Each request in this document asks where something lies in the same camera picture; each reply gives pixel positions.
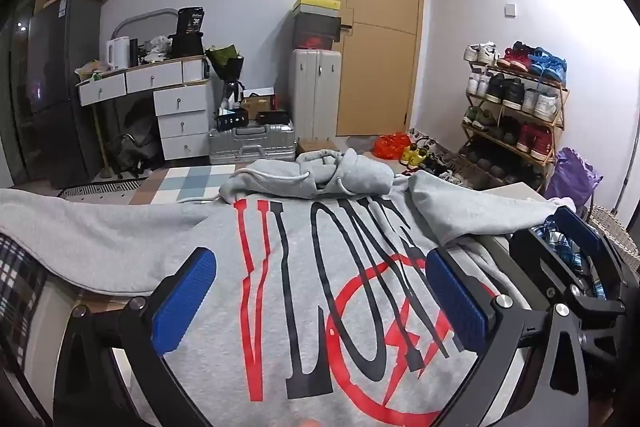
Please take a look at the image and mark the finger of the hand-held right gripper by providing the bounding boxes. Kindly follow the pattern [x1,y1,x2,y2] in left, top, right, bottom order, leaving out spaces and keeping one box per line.
[552,206,640,295]
[510,227,628,315]

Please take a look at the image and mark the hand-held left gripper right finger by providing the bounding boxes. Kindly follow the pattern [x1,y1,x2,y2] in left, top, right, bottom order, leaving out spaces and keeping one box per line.
[425,249,588,427]

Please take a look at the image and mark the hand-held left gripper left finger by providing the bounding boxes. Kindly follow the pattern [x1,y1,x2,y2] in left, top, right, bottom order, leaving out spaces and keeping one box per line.
[52,247,217,427]

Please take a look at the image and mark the grey printed hoodie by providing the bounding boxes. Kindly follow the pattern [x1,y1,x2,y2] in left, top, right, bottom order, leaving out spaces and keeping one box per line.
[0,148,576,427]

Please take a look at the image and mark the blue plaid cloth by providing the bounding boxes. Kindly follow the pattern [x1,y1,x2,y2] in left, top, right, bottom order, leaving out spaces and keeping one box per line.
[542,214,608,300]

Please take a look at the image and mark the wicker basket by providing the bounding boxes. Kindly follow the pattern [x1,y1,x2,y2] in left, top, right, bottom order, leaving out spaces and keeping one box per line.
[590,204,640,260]

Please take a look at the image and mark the purple bag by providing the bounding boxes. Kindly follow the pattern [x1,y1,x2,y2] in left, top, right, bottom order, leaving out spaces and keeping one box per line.
[544,147,603,212]

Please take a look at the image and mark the black stand pole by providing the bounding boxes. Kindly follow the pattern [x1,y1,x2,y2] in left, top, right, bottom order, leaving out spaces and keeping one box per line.
[614,146,637,210]

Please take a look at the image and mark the wooden shoe rack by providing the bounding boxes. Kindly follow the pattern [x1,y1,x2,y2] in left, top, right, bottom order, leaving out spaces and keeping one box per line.
[462,57,571,192]

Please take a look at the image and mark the checkered bed sheet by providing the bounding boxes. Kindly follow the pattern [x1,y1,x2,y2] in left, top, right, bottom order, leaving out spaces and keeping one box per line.
[132,164,251,206]

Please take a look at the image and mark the scattered pile of shoes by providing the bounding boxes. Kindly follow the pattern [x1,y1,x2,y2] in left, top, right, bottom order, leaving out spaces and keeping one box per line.
[400,129,546,192]

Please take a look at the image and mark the rows of assorted shoes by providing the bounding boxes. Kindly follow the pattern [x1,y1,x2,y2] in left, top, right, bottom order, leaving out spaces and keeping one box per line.
[462,39,568,162]

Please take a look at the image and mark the black bag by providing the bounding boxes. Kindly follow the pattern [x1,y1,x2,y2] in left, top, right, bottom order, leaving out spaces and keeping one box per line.
[105,99,163,175]

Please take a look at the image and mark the dark plaid shirt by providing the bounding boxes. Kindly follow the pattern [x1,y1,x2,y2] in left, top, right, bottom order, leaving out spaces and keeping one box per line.
[0,232,48,373]

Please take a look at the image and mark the silver aluminium suitcase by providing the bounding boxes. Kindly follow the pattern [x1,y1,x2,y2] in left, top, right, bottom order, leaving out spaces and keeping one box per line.
[209,122,297,165]

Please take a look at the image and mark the red plastic bag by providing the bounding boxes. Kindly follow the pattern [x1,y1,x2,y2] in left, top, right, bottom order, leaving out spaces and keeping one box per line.
[372,133,413,160]

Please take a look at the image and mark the black printed box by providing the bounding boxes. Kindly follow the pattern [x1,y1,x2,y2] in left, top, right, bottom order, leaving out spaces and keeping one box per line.
[216,108,250,131]

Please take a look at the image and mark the white desk with drawers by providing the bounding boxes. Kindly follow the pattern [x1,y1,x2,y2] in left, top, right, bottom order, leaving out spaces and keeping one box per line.
[75,54,211,162]

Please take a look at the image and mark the brown cardboard box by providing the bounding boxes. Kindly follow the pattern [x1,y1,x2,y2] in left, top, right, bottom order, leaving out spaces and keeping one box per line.
[241,88,277,120]

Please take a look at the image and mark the black wrapped flower bouquet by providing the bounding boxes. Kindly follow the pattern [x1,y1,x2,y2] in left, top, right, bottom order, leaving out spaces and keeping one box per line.
[205,44,246,100]

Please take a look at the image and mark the white upright suitcase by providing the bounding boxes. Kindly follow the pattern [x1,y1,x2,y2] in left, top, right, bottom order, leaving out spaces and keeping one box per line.
[291,48,343,142]

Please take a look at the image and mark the dark refrigerator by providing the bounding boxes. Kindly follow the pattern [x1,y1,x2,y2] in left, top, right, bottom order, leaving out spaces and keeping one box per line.
[27,0,103,190]

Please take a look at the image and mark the dark glass cabinet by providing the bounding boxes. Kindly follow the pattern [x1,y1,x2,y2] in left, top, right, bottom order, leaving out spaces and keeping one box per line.
[5,4,36,188]

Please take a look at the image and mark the white electric kettle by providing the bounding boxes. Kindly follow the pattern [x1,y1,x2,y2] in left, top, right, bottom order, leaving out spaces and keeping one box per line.
[105,37,132,72]

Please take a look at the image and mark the wooden door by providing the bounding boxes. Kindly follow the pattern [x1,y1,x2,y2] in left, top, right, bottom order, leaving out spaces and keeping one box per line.
[327,0,426,138]

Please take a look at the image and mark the black labelled box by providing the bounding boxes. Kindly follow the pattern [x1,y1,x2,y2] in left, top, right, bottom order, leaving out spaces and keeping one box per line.
[176,7,206,36]

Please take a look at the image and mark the black shoe box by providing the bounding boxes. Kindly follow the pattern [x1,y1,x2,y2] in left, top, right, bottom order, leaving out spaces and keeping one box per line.
[291,12,342,52]

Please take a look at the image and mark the yellow lid shoe box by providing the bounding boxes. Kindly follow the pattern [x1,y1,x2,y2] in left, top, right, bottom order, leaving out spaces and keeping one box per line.
[292,0,342,15]

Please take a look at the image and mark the grey curved metal frame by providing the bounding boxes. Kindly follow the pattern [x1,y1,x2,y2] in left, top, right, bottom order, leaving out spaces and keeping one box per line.
[112,8,176,42]

